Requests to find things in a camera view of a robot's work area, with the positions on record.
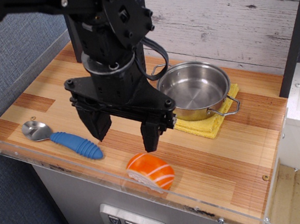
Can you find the orange salmon sushi toy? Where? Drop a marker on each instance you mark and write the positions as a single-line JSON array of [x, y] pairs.
[[150, 170]]

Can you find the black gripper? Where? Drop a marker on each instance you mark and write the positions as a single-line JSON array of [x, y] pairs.
[[124, 93]]

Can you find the clear acrylic table guard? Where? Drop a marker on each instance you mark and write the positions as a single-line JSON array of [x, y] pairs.
[[225, 180]]

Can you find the dark vertical post right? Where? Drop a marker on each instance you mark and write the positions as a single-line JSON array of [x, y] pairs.
[[292, 57]]

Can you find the dark vertical post left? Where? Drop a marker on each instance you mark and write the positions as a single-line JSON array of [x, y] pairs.
[[75, 37]]

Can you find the stainless steel pot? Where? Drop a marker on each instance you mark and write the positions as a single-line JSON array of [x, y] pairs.
[[199, 89]]

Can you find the dark vertical post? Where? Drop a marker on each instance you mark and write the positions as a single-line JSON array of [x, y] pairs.
[[75, 37], [292, 57]]

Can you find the blue handled metal spoon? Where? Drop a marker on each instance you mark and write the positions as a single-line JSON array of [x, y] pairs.
[[38, 131]]

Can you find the yellow folded cloth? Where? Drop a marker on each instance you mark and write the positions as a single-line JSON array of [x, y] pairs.
[[208, 127]]

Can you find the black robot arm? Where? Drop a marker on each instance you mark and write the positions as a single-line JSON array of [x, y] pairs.
[[112, 34]]

